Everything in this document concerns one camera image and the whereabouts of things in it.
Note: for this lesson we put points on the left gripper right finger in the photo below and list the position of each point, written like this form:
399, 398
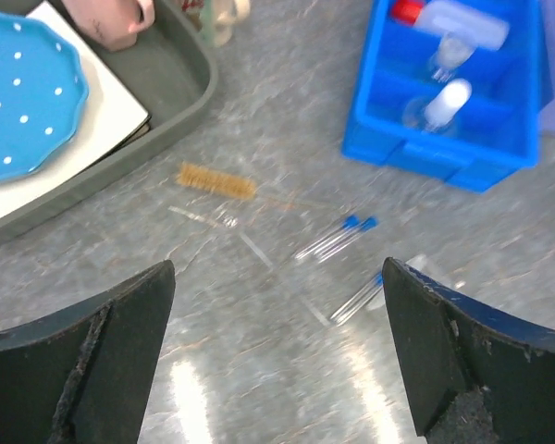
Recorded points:
472, 373

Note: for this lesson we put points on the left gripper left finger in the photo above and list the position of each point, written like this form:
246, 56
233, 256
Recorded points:
84, 374

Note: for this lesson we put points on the round glass flask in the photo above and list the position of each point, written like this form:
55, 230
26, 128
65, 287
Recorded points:
437, 114

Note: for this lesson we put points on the small glass stoppered bottle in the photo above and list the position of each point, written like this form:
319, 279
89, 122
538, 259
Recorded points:
452, 52

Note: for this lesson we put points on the red cap wash bottle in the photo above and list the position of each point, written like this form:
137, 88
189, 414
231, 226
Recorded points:
443, 17

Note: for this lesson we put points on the clear test tube rack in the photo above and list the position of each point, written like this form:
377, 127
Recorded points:
425, 265

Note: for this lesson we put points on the blue cap test tube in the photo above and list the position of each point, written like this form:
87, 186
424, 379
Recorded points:
348, 223
345, 239
362, 297

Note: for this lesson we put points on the clear glass pipette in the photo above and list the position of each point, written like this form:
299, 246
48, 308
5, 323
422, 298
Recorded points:
231, 223

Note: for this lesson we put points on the tan bottle brush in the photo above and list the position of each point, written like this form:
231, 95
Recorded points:
236, 187

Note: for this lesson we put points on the blue compartment bin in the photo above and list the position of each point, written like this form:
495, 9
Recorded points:
494, 135

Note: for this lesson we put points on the white square plate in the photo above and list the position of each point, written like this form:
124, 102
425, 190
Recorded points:
111, 115

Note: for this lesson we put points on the blue polka dot plate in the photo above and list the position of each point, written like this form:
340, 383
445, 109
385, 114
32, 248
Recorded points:
43, 92

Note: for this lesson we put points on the grey serving tray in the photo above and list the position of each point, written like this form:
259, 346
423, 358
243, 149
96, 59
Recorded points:
173, 73

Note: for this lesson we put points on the pink mug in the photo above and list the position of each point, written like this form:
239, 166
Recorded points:
114, 24

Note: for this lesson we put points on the beige floral mug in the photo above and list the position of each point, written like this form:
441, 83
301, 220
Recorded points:
215, 19

